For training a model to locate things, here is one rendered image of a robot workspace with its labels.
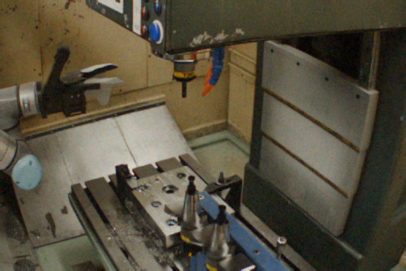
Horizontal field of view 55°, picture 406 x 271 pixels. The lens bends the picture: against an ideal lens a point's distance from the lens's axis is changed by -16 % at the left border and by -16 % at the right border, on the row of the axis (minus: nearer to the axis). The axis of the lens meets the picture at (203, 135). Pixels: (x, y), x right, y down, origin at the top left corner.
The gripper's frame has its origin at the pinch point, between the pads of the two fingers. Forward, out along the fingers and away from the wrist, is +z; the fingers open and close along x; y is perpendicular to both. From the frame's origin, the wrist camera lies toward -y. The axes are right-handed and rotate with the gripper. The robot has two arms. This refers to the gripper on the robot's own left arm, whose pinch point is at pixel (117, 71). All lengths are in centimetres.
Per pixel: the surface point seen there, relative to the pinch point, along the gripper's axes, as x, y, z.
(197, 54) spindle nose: 7.9, -4.1, 16.4
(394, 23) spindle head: 25, -15, 59
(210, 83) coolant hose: 17.4, -1.2, 15.6
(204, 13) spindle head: 34.9, -20.7, 8.5
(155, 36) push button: 34.2, -17.9, 1.4
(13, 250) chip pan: -37, 80, -50
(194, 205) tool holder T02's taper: 25.0, 21.1, 9.3
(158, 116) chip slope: -100, 66, 32
